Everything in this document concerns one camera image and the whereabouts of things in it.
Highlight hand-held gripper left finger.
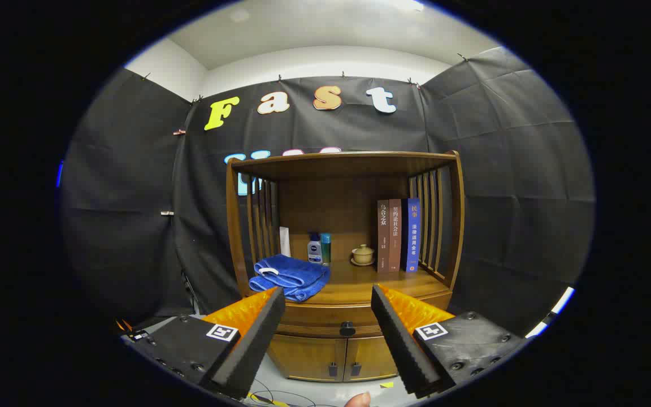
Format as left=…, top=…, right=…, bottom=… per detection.
left=122, top=285, right=287, bottom=400

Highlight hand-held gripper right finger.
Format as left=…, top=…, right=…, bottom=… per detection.
left=371, top=284, right=530, bottom=399

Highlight wooden drawer with black knob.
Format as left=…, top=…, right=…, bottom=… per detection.
left=274, top=294, right=454, bottom=339

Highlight wooden cabinet door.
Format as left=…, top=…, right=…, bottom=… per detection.
left=344, top=336, right=398, bottom=380
left=267, top=334, right=349, bottom=382

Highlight wooden countertop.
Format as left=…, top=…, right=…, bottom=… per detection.
left=245, top=260, right=453, bottom=309

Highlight wooden cabinet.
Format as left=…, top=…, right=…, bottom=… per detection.
left=225, top=150, right=466, bottom=383

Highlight folded blue towel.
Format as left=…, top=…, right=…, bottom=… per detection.
left=248, top=254, right=332, bottom=303

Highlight beige lidded tea cup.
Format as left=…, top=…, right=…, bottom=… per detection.
left=350, top=244, right=376, bottom=267

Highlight reddish brown book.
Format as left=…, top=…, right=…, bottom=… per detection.
left=389, top=198, right=402, bottom=273

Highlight blue book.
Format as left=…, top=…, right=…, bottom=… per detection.
left=401, top=197, right=421, bottom=273

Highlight dark brown book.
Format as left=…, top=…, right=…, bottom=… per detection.
left=377, top=199, right=390, bottom=274

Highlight thin floor cables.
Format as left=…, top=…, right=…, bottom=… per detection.
left=246, top=379, right=315, bottom=407

